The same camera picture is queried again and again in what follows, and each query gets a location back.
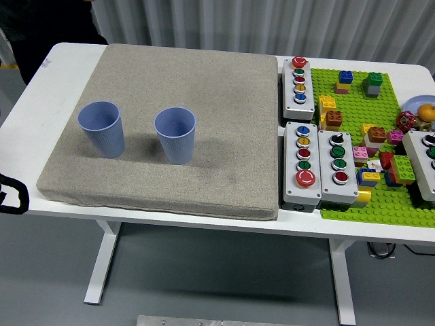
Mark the blue ribbed plastic cup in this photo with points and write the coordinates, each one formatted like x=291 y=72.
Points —
x=102 y=136
x=176 y=142

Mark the grey-brown fabric mat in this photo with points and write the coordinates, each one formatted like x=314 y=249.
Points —
x=210 y=119

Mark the grey five-button control box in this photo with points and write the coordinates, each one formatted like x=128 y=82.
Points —
x=292 y=190
x=290 y=102

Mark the brown toy block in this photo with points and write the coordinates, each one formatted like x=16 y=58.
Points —
x=334 y=117
x=377 y=134

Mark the blue toy block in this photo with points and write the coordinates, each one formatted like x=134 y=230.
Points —
x=346 y=76
x=360 y=176

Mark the white curtain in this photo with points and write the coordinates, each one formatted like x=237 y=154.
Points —
x=255 y=23

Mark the yellow round toy block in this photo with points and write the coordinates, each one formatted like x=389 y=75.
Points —
x=362 y=196

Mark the white table leg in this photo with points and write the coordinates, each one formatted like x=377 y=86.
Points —
x=343 y=282
x=102 y=265

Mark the red toy block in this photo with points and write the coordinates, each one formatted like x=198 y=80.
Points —
x=386 y=159

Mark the grey toy block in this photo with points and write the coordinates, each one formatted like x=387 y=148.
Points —
x=372 y=91

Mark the green studded baseplate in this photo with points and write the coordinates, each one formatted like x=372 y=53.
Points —
x=384 y=214

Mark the magenta toy block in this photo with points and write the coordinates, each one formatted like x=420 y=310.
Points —
x=395 y=136

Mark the grey power adapter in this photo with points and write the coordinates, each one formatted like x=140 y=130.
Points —
x=380 y=249

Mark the large green toy block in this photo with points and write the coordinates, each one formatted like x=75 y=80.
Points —
x=403 y=167

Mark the red valve handwheel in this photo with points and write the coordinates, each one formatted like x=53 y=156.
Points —
x=405 y=121

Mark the blue plate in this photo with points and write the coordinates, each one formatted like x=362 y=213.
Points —
x=413 y=103

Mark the brass fitting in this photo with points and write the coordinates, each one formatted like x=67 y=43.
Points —
x=425 y=126

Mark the orange fruit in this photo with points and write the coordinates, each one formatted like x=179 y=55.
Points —
x=426 y=112

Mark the person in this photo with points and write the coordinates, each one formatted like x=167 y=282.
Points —
x=44 y=23

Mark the grey selector switch button box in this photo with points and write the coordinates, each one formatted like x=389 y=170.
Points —
x=328 y=183

